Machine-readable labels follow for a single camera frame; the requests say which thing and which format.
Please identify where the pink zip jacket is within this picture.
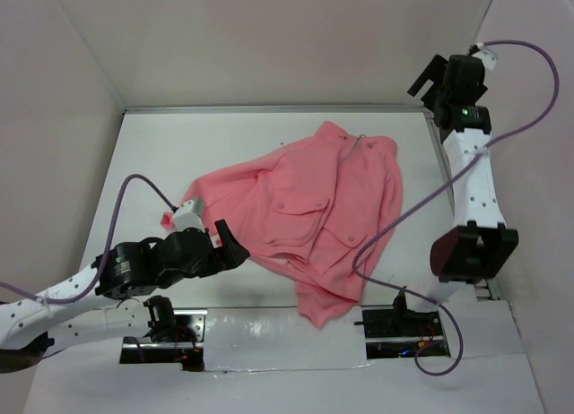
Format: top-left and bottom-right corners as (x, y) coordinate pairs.
(184, 121), (404, 327)

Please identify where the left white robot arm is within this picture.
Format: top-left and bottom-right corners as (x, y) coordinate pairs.
(1, 220), (250, 374)

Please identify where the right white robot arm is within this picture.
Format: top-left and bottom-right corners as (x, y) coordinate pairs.
(391, 55), (518, 335)

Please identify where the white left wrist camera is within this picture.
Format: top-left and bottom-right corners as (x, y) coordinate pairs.
(172, 197), (205, 231)

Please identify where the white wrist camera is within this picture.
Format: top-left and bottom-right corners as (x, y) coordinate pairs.
(468, 42), (498, 72)
(172, 197), (205, 231)

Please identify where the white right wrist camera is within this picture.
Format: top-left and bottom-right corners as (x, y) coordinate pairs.
(468, 42), (498, 72)

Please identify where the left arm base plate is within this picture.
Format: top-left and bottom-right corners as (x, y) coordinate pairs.
(119, 309), (208, 372)

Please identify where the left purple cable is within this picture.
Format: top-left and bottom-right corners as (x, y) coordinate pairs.
(0, 174), (180, 365)

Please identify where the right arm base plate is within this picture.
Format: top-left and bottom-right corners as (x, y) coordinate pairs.
(353, 307), (449, 359)

